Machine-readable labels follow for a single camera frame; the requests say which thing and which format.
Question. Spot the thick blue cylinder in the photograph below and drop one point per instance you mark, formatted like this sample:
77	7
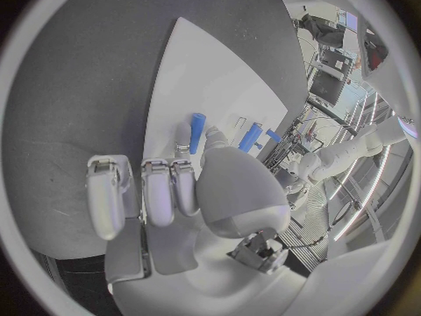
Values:
250	137

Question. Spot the dark equipment rack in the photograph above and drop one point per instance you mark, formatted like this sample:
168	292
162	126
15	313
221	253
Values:
327	81

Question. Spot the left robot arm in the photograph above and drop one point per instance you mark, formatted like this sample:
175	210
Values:
345	150

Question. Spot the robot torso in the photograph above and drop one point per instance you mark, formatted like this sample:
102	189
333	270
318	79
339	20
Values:
394	79

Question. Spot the person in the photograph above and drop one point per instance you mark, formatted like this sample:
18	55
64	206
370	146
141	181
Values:
324	33

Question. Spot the white task board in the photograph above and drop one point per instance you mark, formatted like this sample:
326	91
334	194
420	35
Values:
210	79

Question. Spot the small blue peg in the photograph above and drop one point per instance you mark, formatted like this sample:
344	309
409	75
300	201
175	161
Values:
258	145

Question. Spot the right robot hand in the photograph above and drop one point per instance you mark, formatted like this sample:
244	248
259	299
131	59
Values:
240	189

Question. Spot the long blue cylinder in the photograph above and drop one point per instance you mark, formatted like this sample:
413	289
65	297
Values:
198	129

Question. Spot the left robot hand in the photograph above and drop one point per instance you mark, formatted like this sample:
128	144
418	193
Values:
297	192

